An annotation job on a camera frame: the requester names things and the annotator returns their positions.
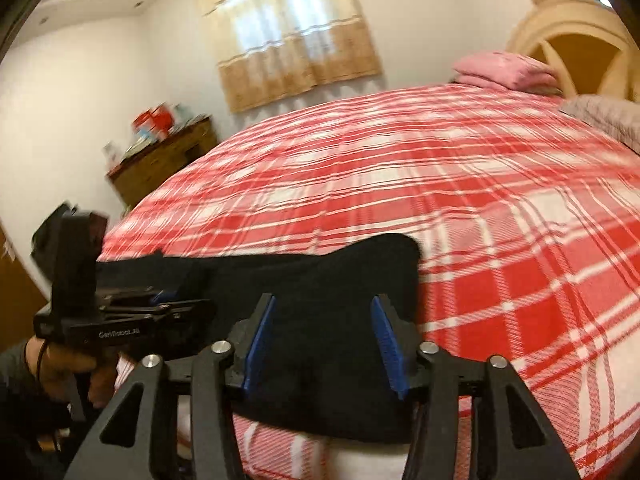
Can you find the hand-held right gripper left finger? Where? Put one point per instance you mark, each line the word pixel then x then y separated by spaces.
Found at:
pixel 257 347

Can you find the person's left forearm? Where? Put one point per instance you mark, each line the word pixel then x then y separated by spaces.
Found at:
pixel 20 410

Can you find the brown wooden desk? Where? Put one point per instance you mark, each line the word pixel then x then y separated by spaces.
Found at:
pixel 160 160

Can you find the person's left hand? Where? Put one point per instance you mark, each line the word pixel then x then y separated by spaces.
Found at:
pixel 60 365

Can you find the striped pillow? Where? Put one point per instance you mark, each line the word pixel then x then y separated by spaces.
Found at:
pixel 605 117

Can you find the wooden door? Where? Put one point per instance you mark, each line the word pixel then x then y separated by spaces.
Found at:
pixel 17 290

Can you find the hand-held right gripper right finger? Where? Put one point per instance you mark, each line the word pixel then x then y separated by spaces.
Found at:
pixel 387 347

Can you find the pink folded blanket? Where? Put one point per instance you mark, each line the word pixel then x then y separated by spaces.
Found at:
pixel 505 72

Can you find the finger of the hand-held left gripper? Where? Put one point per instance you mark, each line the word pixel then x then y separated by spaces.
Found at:
pixel 192 280
pixel 185 310

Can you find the beige floral window curtain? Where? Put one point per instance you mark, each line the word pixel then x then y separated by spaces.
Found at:
pixel 290 50

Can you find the bed with red plaid sheet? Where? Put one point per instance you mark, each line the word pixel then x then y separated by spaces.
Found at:
pixel 450 185

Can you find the black pants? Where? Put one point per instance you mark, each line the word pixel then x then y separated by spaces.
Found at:
pixel 325 280

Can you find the cream wooden headboard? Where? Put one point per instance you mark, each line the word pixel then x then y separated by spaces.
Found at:
pixel 575 35

